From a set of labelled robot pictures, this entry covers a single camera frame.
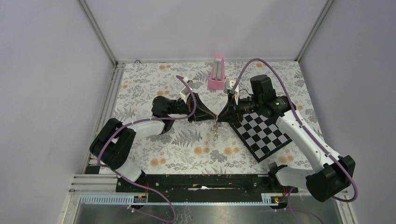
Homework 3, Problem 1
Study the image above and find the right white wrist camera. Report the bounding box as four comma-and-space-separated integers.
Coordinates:
224, 80, 240, 105

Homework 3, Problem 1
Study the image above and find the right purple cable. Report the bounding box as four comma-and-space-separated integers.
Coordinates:
230, 58, 359, 224

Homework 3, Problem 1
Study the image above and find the pink metronome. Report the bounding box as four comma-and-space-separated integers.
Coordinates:
208, 55, 226, 90

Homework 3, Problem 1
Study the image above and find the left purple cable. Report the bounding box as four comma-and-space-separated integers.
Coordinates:
97, 75, 198, 223

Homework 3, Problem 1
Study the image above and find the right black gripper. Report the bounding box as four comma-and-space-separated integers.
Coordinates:
217, 93, 262, 124

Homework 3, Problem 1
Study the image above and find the purple cable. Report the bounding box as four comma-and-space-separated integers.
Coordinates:
97, 75, 198, 223
230, 58, 359, 224

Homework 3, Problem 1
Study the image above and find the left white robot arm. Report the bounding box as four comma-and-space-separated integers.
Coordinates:
89, 93, 216, 192

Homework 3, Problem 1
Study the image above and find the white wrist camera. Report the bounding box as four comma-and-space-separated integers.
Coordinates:
224, 80, 240, 105
179, 80, 193, 102

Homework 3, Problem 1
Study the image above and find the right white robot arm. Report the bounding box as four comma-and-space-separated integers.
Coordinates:
218, 75, 355, 202

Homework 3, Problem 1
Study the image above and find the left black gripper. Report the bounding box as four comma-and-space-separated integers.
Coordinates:
169, 92, 216, 123

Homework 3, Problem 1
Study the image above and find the black white chessboard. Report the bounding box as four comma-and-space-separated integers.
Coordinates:
229, 113, 292, 163

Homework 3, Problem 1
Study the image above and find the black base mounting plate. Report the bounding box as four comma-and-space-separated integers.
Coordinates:
115, 174, 298, 204

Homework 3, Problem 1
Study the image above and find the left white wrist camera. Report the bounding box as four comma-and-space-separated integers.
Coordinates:
179, 80, 193, 102

